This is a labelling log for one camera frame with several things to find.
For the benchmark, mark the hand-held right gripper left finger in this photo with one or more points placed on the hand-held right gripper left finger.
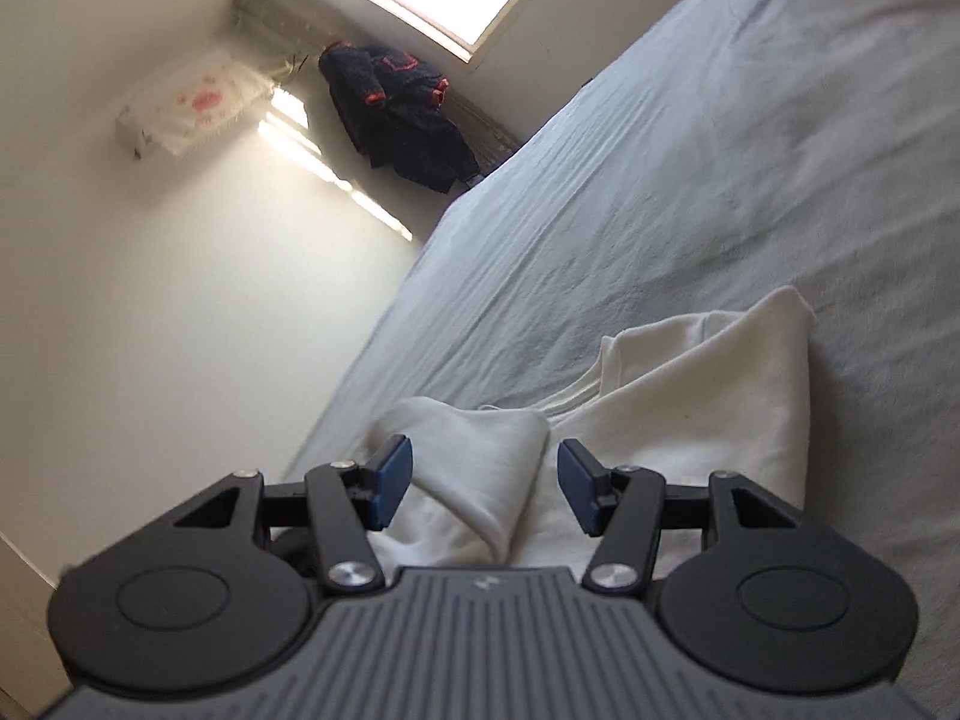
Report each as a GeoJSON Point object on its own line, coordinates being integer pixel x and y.
{"type": "Point", "coordinates": [394, 480]}

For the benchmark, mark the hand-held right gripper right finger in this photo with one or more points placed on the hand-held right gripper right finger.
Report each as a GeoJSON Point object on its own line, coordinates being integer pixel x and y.
{"type": "Point", "coordinates": [576, 487]}

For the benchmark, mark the white bear print shirt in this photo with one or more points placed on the white bear print shirt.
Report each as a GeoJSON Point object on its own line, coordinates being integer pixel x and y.
{"type": "Point", "coordinates": [712, 390]}

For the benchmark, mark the dark hanging jacket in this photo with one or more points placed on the dark hanging jacket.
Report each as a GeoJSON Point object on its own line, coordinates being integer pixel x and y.
{"type": "Point", "coordinates": [405, 127]}

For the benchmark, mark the air conditioner with white cover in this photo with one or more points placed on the air conditioner with white cover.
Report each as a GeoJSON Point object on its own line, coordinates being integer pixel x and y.
{"type": "Point", "coordinates": [195, 101]}

